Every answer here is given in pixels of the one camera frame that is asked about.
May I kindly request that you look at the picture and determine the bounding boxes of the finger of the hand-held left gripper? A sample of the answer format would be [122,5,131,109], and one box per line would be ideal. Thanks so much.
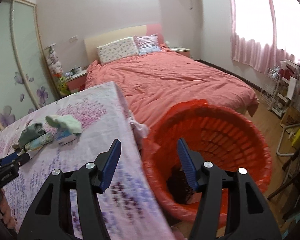
[14,152,31,167]
[0,154,18,167]

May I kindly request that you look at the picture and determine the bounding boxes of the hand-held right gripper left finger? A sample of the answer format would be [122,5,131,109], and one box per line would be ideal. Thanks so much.
[17,139,122,240]

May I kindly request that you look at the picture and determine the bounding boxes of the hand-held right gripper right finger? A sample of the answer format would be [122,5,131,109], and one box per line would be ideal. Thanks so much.
[177,138,282,240]

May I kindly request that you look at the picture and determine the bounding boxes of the floral hand cream tube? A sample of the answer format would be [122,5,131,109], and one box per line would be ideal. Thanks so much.
[25,133,53,152]

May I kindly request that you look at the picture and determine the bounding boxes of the dark floral cloth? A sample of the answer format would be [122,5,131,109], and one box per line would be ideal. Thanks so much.
[166,167,203,205]

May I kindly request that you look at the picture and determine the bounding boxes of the red plastic laundry basket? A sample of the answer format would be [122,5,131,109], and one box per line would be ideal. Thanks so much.
[142,99,273,223]

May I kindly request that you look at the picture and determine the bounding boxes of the person's left hand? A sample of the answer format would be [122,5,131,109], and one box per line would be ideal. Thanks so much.
[0,189,17,222]

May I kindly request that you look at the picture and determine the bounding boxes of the grey green cloth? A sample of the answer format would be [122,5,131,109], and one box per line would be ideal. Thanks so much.
[19,122,46,146]

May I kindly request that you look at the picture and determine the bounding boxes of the table with floral tablecloth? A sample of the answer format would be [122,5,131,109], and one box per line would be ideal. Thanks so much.
[0,81,183,240]

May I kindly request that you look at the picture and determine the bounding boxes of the blue tissue pack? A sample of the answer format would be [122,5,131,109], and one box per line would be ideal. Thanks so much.
[55,127,78,147]

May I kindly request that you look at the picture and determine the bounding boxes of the pale pink cloth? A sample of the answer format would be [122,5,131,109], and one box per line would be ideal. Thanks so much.
[129,110,151,146]

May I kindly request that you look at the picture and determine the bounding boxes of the pale green cloth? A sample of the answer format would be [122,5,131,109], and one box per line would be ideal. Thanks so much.
[45,115,82,134]

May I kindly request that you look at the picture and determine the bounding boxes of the green plush toy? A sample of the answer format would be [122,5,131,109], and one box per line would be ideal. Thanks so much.
[56,76,71,96]

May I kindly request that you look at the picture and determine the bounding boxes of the pink duvet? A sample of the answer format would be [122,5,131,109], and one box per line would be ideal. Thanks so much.
[84,46,259,133]

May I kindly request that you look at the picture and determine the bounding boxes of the pink and white nightstand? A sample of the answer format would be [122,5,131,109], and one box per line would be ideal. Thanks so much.
[65,69,88,94]
[169,47,191,59]

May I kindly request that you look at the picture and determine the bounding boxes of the wardrobe with flower print doors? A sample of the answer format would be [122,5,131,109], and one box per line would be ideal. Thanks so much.
[0,0,58,131]

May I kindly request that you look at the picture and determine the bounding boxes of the hanging plush toys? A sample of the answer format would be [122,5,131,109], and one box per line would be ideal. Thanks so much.
[45,45,63,77]

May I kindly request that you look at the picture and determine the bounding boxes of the dark wooden chair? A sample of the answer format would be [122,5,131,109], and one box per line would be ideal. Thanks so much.
[266,144,300,221]

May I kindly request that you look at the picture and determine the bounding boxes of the brown paper bag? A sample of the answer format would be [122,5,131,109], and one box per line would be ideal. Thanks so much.
[280,105,300,127]

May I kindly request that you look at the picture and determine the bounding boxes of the white floral pillow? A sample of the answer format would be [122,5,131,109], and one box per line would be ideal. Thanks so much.
[96,36,139,66]

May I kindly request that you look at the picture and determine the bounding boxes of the white trolley shelf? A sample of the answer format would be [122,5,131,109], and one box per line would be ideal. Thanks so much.
[270,59,300,118]

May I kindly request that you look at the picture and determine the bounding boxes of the pink striped pillow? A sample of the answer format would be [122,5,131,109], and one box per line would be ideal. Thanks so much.
[134,34,162,55]

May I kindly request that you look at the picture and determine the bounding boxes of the bed with beige headboard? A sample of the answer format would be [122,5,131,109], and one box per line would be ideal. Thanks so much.
[84,24,259,133]

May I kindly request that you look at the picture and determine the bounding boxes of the pink curtain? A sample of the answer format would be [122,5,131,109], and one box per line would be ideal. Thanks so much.
[225,0,300,73]

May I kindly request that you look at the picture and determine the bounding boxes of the white metal tube frame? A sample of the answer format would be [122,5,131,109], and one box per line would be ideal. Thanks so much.
[276,126,298,157]

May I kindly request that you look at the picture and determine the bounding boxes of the white wire rack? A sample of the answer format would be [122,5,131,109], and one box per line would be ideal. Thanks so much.
[261,66,282,106]

